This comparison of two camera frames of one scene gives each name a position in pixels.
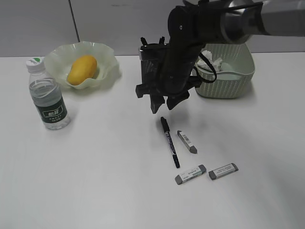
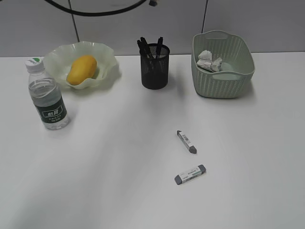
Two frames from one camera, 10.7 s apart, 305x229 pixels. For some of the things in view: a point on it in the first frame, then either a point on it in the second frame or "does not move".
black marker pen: x=143 y=41 → x=141 y=46
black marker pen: x=168 y=133 → x=159 y=43
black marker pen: x=162 y=40 → x=147 y=47
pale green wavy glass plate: x=58 y=60 does not move
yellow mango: x=82 y=68 does not move
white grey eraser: x=185 y=176 does not move
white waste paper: x=208 y=55 does not move
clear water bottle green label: x=46 y=97 does not move
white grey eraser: x=192 y=149 does not move
